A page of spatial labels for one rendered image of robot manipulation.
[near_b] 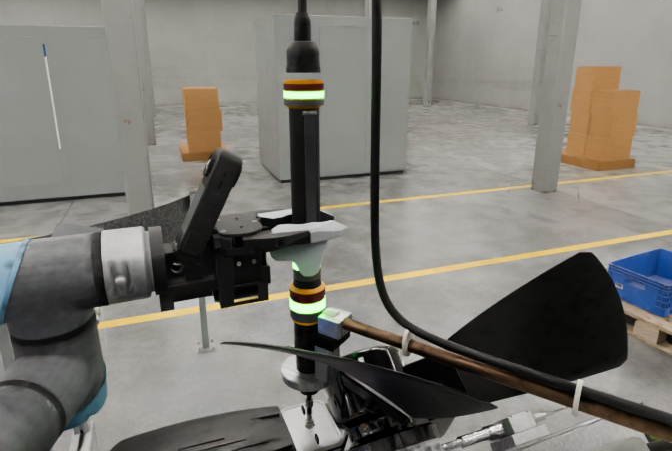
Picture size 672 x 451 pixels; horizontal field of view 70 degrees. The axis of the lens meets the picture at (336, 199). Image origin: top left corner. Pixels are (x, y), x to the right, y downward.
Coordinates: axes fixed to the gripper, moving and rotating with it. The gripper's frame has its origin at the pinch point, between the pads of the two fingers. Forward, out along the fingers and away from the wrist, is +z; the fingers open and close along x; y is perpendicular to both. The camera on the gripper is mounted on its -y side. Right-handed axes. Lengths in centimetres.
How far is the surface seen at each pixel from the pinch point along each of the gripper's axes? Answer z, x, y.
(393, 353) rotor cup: 9.8, -1.2, 21.5
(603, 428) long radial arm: 38, 11, 34
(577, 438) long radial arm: 32.9, 11.1, 33.5
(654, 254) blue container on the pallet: 310, -160, 116
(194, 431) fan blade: -17.4, -4.7, 28.4
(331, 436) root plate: -1.1, 2.7, 28.5
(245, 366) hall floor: 19, -185, 147
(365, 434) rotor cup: 3.0, 4.1, 28.5
